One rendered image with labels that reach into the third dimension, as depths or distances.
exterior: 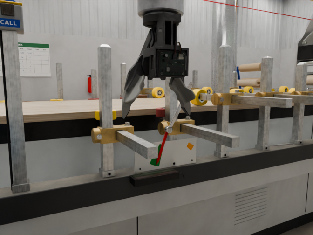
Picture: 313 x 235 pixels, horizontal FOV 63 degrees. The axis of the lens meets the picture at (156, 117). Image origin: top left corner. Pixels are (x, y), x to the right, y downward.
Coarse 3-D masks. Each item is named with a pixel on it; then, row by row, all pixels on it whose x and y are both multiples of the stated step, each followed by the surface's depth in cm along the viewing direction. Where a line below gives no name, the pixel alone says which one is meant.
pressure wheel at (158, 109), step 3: (156, 108) 106; (159, 108) 106; (162, 108) 109; (156, 111) 106; (159, 111) 105; (162, 111) 104; (156, 114) 106; (159, 114) 105; (162, 114) 104; (162, 117) 108
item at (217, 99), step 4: (212, 96) 105; (216, 96) 103; (220, 96) 102; (224, 96) 103; (228, 96) 104; (212, 100) 105; (216, 100) 103; (220, 100) 102; (224, 100) 103; (228, 100) 104; (216, 104) 103; (220, 104) 104; (224, 104) 103; (228, 104) 104; (232, 104) 105; (236, 104) 106; (240, 104) 107
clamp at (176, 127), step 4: (164, 120) 96; (180, 120) 97; (184, 120) 97; (188, 120) 97; (192, 120) 97; (160, 124) 94; (164, 124) 92; (168, 124) 93; (176, 124) 94; (192, 124) 97; (160, 128) 94; (164, 128) 92; (176, 128) 94; (160, 132) 94; (164, 132) 93; (172, 132) 94; (176, 132) 94; (180, 132) 95
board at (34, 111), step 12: (0, 108) 112; (24, 108) 112; (36, 108) 112; (48, 108) 112; (60, 108) 112; (72, 108) 112; (84, 108) 112; (96, 108) 112; (120, 108) 112; (132, 108) 112; (144, 108) 112; (192, 108) 122; (204, 108) 125; (216, 108) 128; (240, 108) 136; (252, 108) 140; (0, 120) 86; (24, 120) 90; (36, 120) 92; (48, 120) 93
